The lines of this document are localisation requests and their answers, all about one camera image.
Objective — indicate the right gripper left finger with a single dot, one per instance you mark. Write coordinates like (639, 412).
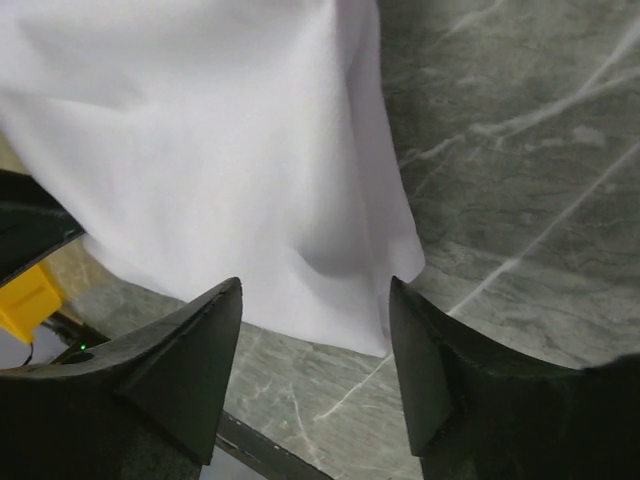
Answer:
(145, 405)

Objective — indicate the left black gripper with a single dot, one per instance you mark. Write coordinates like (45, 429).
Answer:
(33, 224)

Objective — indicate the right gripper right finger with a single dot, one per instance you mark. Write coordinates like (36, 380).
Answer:
(471, 402)

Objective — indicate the white t shirt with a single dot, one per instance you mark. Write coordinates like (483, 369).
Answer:
(200, 140)

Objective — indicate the yellow plastic tray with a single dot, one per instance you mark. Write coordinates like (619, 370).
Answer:
(27, 301)

